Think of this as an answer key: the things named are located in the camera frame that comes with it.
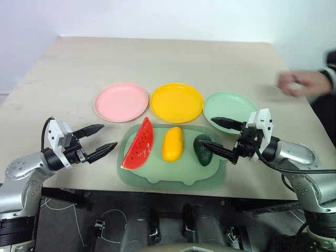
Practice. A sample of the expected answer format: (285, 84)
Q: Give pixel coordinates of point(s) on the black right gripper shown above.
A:
(246, 144)

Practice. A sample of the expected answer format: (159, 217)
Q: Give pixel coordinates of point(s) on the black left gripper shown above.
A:
(77, 153)

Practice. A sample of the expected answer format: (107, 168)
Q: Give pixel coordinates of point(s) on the person's dark sleeved forearm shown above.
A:
(331, 73)

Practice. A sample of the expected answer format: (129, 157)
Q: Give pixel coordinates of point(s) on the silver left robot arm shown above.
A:
(23, 168)

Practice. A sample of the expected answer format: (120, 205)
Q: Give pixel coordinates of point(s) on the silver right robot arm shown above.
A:
(296, 152)

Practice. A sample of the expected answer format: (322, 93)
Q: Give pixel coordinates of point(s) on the light green plate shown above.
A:
(228, 105)

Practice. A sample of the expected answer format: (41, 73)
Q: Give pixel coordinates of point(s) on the pink plate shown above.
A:
(120, 102)

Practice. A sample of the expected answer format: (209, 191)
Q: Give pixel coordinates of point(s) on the yellow plate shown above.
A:
(176, 103)

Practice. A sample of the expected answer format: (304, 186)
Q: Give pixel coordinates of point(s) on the person's bare hand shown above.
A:
(302, 81)

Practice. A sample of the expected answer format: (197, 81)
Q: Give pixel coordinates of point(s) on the dark green avocado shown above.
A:
(203, 157)

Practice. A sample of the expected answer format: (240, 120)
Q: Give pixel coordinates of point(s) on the red watermelon slice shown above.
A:
(139, 147)

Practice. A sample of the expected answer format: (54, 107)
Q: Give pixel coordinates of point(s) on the yellow mango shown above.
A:
(172, 144)

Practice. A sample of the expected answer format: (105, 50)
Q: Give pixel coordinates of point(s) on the green plastic tray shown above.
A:
(170, 173)

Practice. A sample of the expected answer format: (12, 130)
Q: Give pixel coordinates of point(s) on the grey rounded leg shape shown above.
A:
(137, 231)
(210, 231)

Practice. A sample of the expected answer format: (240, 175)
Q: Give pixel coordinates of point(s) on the person's black clothed body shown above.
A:
(325, 115)

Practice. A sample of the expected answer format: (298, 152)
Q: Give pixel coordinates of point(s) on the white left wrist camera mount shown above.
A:
(56, 131)

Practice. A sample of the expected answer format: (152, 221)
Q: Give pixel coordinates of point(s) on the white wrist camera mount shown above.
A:
(56, 131)
(263, 118)

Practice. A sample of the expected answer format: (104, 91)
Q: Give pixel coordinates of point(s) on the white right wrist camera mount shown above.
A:
(263, 118)

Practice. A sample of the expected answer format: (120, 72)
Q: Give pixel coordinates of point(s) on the black table frame bar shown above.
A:
(65, 197)

